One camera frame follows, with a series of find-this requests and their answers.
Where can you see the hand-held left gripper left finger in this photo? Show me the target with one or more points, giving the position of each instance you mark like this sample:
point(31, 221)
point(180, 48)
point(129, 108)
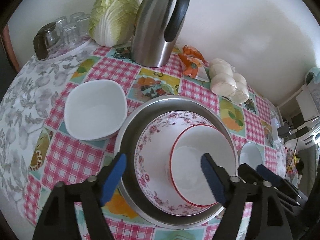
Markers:
point(112, 180)

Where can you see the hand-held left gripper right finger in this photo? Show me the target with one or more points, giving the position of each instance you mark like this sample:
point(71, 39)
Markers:
point(212, 180)

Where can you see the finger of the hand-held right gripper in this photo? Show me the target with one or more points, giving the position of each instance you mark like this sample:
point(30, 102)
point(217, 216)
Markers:
point(268, 175)
point(247, 172)

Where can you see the small pale blue bowl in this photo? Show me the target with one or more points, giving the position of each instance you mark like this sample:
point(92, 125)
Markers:
point(250, 155)

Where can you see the strawberry print bowl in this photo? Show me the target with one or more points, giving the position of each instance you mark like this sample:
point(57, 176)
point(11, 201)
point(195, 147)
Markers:
point(187, 160)

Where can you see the pink floral round plate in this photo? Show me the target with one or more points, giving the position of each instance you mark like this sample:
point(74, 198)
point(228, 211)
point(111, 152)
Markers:
point(155, 150)

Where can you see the white square bowl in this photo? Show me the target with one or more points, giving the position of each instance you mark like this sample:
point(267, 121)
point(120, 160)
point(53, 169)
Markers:
point(95, 110)

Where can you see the large stainless steel basin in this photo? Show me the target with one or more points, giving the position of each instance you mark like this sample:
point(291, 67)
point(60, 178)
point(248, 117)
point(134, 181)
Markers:
point(150, 110)

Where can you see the pink checked printed tablecloth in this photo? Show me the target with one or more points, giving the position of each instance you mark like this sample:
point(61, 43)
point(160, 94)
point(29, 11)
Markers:
point(82, 155)

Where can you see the black power adapter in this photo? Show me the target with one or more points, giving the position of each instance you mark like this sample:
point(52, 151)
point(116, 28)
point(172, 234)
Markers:
point(285, 131)

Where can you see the white power strip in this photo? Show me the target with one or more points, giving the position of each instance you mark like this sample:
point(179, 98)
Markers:
point(275, 127)

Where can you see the bag of steamed buns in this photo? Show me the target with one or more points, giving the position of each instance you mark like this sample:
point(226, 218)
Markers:
point(222, 82)

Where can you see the teal cloth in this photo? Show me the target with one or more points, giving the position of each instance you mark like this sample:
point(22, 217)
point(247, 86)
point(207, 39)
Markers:
point(313, 76)

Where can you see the orange snack packet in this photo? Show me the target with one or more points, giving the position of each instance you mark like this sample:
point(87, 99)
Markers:
point(191, 65)

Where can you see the grey floral cloth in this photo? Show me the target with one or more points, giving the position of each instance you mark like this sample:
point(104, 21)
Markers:
point(22, 105)

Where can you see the clear drinking glass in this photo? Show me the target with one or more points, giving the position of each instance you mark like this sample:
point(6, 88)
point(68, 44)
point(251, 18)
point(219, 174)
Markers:
point(83, 27)
point(78, 17)
point(61, 22)
point(70, 36)

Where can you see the stainless steel thermos jug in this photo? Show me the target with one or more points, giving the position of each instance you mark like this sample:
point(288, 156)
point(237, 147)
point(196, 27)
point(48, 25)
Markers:
point(152, 35)

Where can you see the dark brown glass jug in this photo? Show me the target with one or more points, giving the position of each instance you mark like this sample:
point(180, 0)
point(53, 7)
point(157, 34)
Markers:
point(41, 45)

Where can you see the napa cabbage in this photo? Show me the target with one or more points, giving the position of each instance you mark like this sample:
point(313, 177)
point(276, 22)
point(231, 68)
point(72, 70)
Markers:
point(112, 17)

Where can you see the pink board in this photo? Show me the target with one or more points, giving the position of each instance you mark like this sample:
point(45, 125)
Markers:
point(8, 50)

